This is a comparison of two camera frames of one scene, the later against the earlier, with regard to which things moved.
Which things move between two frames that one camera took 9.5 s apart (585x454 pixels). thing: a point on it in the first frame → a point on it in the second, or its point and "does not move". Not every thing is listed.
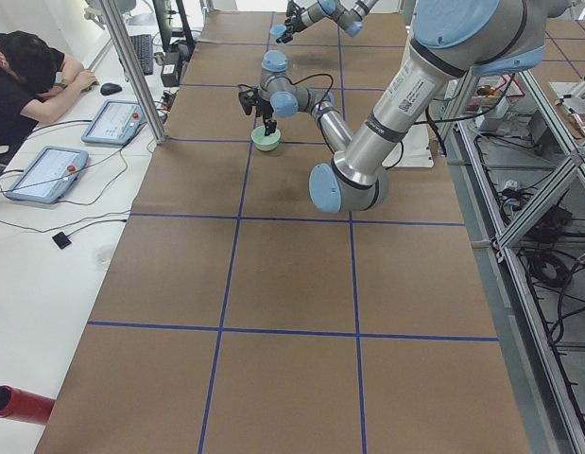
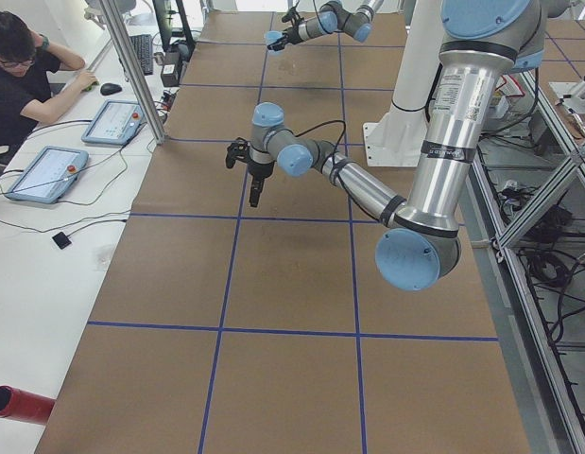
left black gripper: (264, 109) → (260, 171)
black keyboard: (143, 46) does not move
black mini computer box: (171, 70) does not move
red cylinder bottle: (9, 401) does not move
